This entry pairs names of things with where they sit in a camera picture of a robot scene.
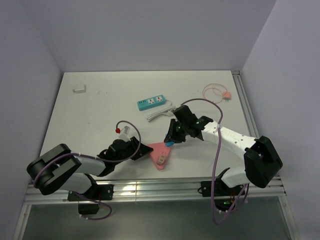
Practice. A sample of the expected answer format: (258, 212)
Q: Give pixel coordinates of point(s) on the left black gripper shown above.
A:
(144, 150)

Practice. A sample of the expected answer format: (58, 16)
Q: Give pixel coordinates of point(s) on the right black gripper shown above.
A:
(172, 135)

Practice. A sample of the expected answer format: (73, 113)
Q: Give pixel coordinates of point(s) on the small blue adapter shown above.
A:
(169, 144)

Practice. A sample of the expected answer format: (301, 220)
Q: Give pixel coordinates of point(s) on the pink triangular power strip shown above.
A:
(159, 148)

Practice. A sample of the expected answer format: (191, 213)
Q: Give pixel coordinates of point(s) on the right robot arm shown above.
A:
(261, 161)

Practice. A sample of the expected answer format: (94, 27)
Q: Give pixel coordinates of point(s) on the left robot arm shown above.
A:
(62, 169)

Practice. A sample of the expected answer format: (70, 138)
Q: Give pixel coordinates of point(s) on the teal power strip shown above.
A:
(151, 102)

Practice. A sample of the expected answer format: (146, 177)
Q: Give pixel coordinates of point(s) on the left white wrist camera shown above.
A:
(123, 134)

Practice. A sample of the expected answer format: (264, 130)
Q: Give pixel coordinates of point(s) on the front aluminium rail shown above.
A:
(174, 189)

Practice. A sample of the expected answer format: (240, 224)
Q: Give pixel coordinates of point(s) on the aluminium rail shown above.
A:
(249, 118)
(174, 189)

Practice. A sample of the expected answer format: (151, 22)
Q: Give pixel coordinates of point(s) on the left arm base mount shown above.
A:
(90, 202)

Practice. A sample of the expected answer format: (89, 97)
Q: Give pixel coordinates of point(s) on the orange charger plug on cable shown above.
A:
(226, 95)

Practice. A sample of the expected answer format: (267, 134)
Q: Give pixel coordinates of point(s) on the right side aluminium rail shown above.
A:
(249, 118)

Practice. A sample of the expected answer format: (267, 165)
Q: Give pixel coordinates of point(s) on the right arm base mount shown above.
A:
(224, 196)

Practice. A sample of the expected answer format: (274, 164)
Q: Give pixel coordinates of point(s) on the white wall charger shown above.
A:
(79, 88)

